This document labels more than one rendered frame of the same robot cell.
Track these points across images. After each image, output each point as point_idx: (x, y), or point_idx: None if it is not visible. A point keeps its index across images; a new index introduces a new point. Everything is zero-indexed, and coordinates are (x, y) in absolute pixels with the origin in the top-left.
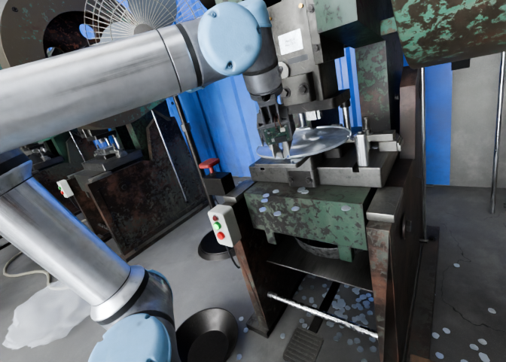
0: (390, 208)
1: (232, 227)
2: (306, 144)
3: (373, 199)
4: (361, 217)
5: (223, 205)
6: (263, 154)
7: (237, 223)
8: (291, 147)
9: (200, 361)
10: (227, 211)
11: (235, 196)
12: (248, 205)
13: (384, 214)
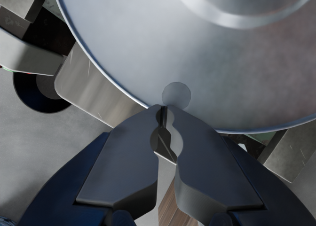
0: (297, 165)
1: (42, 65)
2: (257, 19)
3: (287, 135)
4: (251, 137)
5: (1, 33)
6: (84, 11)
7: (50, 44)
8: (198, 3)
9: (51, 89)
10: (19, 56)
11: (23, 14)
12: (61, 19)
13: (283, 177)
